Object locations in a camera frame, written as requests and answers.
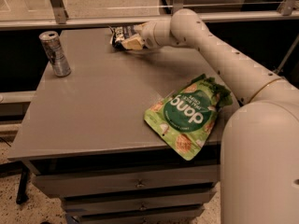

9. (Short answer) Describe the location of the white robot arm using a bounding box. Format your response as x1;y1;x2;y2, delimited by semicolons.
135;9;299;224

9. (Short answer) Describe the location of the middle drawer knob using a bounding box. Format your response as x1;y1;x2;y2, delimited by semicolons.
139;204;147;211

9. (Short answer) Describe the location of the metal railing frame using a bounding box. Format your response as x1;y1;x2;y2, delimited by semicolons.
0;0;299;30

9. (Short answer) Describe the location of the grey drawer cabinet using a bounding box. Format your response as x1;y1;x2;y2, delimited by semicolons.
8;29;235;224

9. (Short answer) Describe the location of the drawer knob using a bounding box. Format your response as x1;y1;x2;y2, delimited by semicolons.
139;204;147;211
135;180;145;189

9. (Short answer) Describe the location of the top drawer knob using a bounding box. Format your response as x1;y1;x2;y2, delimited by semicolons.
135;180;145;189

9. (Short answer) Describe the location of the green rice chip bag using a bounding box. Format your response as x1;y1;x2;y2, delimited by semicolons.
144;74;233;161

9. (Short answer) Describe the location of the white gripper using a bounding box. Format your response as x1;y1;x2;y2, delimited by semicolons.
121;21;162;50

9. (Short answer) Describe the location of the black stand leg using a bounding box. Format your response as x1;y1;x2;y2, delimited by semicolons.
16;166;29;205

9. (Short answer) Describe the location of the blue chip bag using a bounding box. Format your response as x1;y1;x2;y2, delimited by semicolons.
110;25;141;50

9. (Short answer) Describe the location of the silver drink can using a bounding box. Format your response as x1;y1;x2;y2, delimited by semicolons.
39;31;71;77

